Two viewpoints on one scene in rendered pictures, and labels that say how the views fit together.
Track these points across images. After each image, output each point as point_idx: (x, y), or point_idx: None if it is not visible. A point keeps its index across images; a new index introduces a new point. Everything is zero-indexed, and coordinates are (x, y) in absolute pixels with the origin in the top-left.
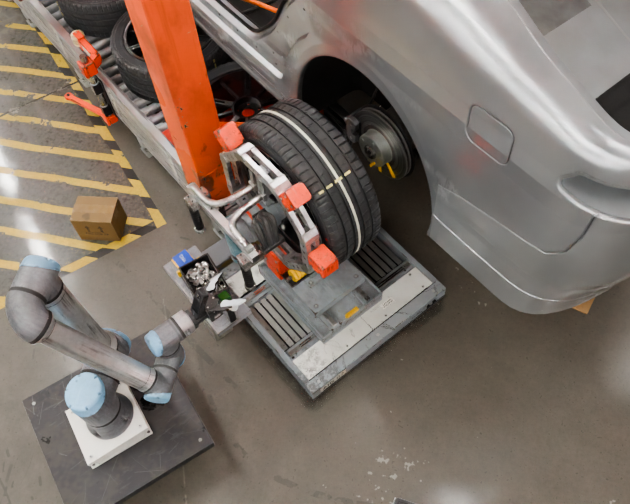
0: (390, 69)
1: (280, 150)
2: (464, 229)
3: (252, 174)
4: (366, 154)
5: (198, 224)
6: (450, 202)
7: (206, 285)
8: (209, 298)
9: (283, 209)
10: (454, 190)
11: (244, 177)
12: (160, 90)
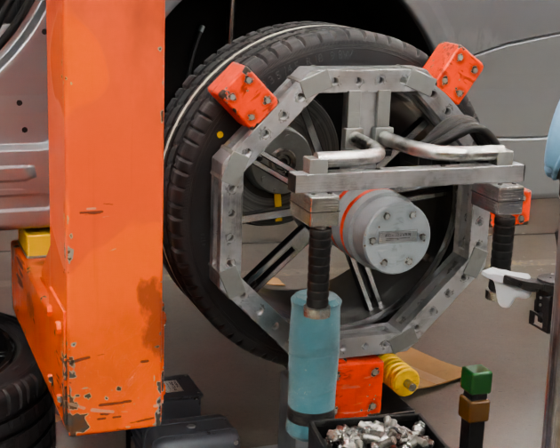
0: None
1: (366, 32)
2: (515, 107)
3: (361, 93)
4: (278, 172)
5: (328, 281)
6: (487, 74)
7: (516, 277)
8: (553, 276)
9: (443, 114)
10: (492, 41)
11: (206, 269)
12: (104, 36)
